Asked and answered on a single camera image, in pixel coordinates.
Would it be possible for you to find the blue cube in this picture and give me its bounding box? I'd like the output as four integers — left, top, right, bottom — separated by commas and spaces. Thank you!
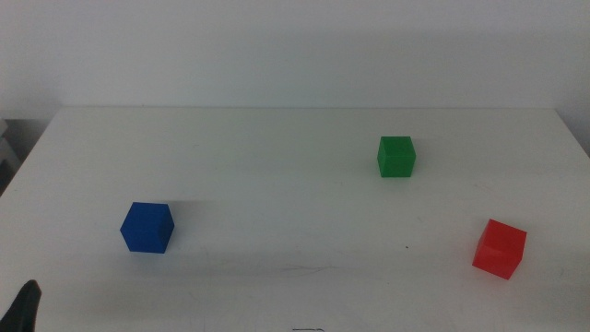
119, 201, 176, 255

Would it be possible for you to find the green cube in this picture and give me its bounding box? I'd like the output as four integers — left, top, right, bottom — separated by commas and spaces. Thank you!
376, 135, 418, 179

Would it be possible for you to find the red cube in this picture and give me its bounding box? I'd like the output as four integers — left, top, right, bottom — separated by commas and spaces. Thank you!
471, 218, 528, 281

